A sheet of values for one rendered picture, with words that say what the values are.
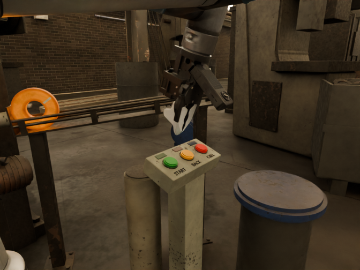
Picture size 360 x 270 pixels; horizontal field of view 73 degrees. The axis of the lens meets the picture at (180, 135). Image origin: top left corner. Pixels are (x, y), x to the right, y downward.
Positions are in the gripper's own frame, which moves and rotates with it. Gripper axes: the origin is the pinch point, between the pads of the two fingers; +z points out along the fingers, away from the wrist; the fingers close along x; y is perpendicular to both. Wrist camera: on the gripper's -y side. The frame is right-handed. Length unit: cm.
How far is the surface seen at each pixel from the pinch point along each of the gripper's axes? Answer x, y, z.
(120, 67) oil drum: -164, 219, 69
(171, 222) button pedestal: -2.0, -5.4, 31.3
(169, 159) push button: 0.6, 0.5, 9.3
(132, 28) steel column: -295, 357, 46
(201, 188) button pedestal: -10.4, -7.2, 19.6
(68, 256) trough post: 8, 34, 85
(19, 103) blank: 15, 59, 18
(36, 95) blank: 11, 57, 14
